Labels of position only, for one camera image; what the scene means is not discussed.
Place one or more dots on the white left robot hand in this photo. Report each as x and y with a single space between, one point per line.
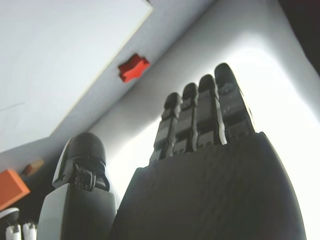
200 195

